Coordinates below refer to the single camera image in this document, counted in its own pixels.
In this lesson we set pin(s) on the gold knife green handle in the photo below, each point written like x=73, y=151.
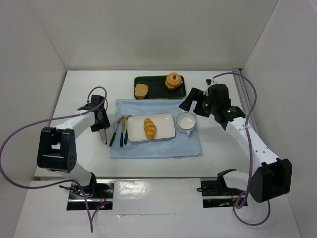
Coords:
x=122, y=131

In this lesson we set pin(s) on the bagel sandwich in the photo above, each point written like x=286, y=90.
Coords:
x=173, y=81

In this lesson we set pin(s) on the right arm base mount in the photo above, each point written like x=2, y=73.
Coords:
x=214, y=197

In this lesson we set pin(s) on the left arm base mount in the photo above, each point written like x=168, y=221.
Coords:
x=103, y=196

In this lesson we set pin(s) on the striped bread roll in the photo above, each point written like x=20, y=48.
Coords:
x=149, y=129

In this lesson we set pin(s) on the gold spoon green handle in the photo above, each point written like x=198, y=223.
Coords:
x=126, y=129

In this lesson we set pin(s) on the sliced brown bread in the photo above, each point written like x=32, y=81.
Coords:
x=140, y=91

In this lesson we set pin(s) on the dark green tray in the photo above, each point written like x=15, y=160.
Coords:
x=157, y=88

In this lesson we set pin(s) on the white rectangular plate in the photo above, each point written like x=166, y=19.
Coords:
x=164, y=122

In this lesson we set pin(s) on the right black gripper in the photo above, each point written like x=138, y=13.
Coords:
x=198, y=103

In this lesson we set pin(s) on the aluminium rail right side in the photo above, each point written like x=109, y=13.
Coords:
x=246, y=96

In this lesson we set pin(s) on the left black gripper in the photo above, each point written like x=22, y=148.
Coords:
x=101, y=127

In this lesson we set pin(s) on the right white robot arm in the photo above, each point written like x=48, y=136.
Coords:
x=269, y=176

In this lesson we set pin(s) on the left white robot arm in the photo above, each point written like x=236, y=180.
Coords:
x=57, y=147

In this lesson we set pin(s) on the gold fork green handle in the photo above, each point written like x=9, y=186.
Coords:
x=115, y=131

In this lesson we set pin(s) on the white bowl with handle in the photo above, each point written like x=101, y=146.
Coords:
x=186, y=123

